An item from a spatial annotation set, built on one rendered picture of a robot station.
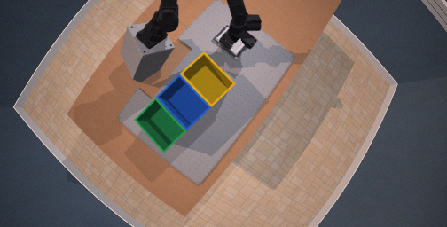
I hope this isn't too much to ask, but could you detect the green bin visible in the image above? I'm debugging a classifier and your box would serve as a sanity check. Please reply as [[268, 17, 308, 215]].
[[135, 98, 187, 152]]

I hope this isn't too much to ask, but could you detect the blue bin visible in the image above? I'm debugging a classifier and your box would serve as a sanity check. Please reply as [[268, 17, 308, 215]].
[[157, 74, 211, 130]]

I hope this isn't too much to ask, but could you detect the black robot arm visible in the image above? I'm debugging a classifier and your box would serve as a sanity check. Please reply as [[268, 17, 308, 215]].
[[136, 0, 262, 49]]

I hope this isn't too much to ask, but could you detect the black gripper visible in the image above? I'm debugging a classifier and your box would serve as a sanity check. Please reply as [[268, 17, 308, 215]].
[[219, 27, 235, 49]]

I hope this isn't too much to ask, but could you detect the white well plate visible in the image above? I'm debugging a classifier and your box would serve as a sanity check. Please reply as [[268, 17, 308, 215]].
[[216, 28, 244, 54]]

